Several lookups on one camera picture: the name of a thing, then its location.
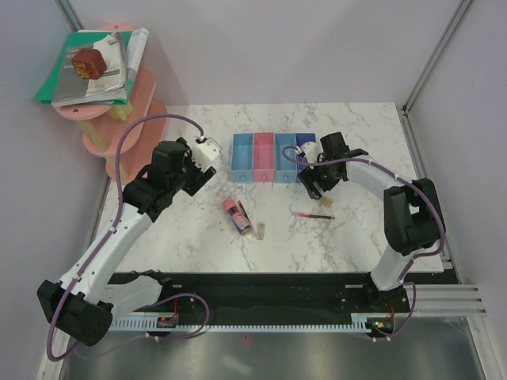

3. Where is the pink glue stick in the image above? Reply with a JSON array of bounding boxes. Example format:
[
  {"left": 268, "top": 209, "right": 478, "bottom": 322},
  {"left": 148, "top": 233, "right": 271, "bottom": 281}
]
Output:
[{"left": 223, "top": 199, "right": 242, "bottom": 229}]

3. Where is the purple drawer box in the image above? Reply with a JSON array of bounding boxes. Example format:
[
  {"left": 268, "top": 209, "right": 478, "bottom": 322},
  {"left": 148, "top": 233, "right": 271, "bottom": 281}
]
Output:
[{"left": 295, "top": 133, "right": 317, "bottom": 154}]

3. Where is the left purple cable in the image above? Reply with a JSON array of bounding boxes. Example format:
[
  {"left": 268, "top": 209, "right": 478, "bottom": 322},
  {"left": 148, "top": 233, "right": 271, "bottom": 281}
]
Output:
[{"left": 46, "top": 113, "right": 211, "bottom": 362}]

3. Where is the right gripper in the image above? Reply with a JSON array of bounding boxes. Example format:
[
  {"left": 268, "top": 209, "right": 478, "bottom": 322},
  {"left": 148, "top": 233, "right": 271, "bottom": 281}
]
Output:
[{"left": 298, "top": 154, "right": 341, "bottom": 200}]

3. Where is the aluminium rail frame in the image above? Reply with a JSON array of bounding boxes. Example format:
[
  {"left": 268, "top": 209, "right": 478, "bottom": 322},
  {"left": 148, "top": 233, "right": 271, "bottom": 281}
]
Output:
[{"left": 35, "top": 173, "right": 490, "bottom": 380}]

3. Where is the light blue drawer box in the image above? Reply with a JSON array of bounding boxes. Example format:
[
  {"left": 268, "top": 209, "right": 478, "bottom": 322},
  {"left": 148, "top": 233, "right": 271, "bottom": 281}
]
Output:
[{"left": 231, "top": 133, "right": 254, "bottom": 184}]

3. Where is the white cable duct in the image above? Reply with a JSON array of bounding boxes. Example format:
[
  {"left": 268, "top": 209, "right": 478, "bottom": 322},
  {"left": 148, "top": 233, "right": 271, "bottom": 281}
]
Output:
[{"left": 109, "top": 313, "right": 393, "bottom": 333}]

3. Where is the red pen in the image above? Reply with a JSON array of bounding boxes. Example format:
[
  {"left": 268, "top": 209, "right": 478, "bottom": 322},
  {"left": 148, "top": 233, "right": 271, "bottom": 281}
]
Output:
[{"left": 292, "top": 212, "right": 335, "bottom": 220}]

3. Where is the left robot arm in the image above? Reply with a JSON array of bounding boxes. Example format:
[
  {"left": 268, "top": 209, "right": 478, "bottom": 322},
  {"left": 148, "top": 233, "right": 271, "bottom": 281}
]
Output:
[{"left": 36, "top": 137, "right": 221, "bottom": 347}]

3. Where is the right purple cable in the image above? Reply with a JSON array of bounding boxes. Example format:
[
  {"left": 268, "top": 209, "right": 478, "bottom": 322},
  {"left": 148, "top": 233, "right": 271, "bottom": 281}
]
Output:
[{"left": 281, "top": 145, "right": 448, "bottom": 344}]

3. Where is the purple cable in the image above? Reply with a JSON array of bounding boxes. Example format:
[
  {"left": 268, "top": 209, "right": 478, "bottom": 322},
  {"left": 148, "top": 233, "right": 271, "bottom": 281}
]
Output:
[
  {"left": 46, "top": 113, "right": 211, "bottom": 362},
  {"left": 281, "top": 145, "right": 448, "bottom": 344}
]

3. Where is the grey manual booklet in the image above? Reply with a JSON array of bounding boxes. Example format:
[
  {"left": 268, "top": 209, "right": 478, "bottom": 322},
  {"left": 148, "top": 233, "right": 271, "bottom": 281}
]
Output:
[{"left": 51, "top": 39, "right": 127, "bottom": 108}]

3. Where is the small clear ruler case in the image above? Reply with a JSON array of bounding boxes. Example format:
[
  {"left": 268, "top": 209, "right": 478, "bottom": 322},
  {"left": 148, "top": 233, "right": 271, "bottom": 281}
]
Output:
[{"left": 256, "top": 222, "right": 265, "bottom": 241}]

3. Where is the pink drawer box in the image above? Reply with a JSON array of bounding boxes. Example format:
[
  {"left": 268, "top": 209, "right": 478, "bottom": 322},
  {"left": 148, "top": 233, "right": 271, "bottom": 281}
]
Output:
[{"left": 253, "top": 132, "right": 275, "bottom": 183}]

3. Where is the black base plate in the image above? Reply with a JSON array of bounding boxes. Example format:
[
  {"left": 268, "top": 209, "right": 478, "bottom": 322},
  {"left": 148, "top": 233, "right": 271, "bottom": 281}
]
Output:
[{"left": 106, "top": 272, "right": 460, "bottom": 328}]

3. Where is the red brown cube box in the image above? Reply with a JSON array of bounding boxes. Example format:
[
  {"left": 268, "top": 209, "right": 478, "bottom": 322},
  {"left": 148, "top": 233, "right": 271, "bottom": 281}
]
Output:
[{"left": 71, "top": 47, "right": 107, "bottom": 80}]

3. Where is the pink tiered shelf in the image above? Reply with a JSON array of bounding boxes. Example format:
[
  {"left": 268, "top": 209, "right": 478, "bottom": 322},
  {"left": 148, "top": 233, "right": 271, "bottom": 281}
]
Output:
[{"left": 53, "top": 23, "right": 169, "bottom": 186}]

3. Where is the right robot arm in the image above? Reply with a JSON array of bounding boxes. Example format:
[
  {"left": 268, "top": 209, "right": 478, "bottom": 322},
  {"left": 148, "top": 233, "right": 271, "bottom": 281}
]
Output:
[{"left": 293, "top": 132, "right": 446, "bottom": 312}]

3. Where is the sky blue drawer box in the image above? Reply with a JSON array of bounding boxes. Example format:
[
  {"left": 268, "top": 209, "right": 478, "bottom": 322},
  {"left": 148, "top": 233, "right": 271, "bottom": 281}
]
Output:
[{"left": 275, "top": 133, "right": 298, "bottom": 184}]

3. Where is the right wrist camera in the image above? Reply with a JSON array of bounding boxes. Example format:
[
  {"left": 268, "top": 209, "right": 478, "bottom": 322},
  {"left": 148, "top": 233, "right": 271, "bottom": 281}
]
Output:
[{"left": 297, "top": 141, "right": 320, "bottom": 163}]

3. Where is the green folder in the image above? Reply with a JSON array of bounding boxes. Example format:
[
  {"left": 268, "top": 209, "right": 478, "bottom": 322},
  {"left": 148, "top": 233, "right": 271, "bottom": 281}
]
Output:
[{"left": 34, "top": 30, "right": 133, "bottom": 105}]

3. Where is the yellow eraser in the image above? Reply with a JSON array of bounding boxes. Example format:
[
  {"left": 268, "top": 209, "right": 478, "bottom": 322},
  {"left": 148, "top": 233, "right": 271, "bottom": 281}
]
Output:
[{"left": 320, "top": 197, "right": 333, "bottom": 208}]

